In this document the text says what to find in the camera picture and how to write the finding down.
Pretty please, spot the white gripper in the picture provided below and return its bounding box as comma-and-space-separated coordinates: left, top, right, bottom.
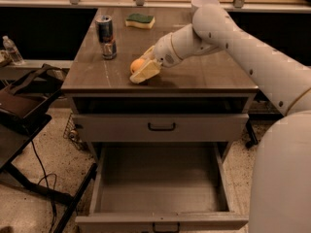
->
130, 33, 182, 83

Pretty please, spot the orange fruit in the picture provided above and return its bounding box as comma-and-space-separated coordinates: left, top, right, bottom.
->
130, 58, 145, 74

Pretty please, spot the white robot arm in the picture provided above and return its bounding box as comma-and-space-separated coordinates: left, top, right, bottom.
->
130, 0, 311, 233

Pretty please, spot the green yellow sponge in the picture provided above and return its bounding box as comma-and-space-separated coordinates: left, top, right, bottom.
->
125, 14, 156, 29

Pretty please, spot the blue silver drink can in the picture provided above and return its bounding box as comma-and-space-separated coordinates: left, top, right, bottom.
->
95, 16, 117, 60

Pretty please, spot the white bowl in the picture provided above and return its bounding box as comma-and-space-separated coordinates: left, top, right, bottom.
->
191, 0, 219, 15

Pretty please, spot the closed grey upper drawer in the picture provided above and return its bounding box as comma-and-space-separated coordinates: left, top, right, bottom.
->
73, 114, 249, 143

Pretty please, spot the grey drawer cabinet table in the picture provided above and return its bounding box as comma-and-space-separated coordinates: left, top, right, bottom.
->
60, 7, 261, 233

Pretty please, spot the open grey bottom drawer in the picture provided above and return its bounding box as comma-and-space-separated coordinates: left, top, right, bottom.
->
76, 144, 248, 233

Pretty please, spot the clear plastic water bottle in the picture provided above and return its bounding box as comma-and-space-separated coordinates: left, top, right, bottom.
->
3, 36, 24, 65

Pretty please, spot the wire basket on floor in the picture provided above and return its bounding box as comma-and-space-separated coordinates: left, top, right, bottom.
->
63, 115, 88, 151

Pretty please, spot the black floor cable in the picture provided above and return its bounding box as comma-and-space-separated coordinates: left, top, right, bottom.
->
29, 139, 58, 233

